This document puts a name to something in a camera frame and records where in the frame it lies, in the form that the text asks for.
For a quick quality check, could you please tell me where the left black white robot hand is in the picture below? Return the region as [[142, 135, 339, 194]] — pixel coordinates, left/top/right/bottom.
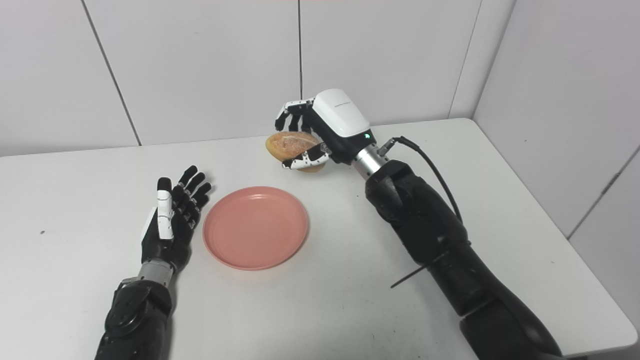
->
[[141, 165, 212, 271]]

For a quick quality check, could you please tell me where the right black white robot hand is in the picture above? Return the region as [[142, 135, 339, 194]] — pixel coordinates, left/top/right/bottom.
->
[[274, 88, 374, 171]]

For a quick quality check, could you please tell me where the bread roll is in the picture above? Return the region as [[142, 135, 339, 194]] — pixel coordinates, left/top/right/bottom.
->
[[265, 131, 329, 174]]

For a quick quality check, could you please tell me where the pink plate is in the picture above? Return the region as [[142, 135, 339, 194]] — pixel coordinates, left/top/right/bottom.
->
[[202, 186, 310, 271]]

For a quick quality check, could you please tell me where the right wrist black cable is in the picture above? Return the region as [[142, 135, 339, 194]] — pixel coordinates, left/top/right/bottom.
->
[[377, 136, 464, 224]]

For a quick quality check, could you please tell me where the black cable tie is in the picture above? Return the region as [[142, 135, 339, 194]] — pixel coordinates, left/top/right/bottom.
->
[[390, 250, 452, 289]]

